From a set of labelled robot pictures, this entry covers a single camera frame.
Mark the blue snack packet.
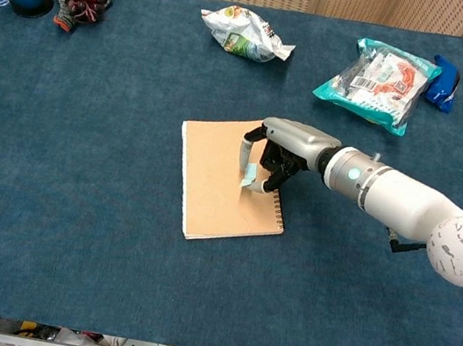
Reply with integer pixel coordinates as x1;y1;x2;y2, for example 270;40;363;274
423;53;463;116

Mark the black angled cable plug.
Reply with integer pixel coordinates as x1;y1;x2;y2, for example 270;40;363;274
382;228;429;258

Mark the blue table cloth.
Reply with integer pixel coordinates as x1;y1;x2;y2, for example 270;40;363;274
0;0;463;346

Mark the teal clear snack package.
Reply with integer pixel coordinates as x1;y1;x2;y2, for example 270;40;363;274
308;31;446;142

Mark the red grapes bunch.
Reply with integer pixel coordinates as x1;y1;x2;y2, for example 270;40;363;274
48;0;116;39

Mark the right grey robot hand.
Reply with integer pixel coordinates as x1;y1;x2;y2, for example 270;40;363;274
232;111;345;207

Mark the crumpled white snack bag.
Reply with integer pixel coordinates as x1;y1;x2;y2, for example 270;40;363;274
193;0;302;68

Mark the kraft spiral notebook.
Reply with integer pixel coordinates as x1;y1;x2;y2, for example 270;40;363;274
163;106;303;256

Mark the light teal eraser block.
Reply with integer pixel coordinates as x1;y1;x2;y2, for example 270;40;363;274
239;161;260;190

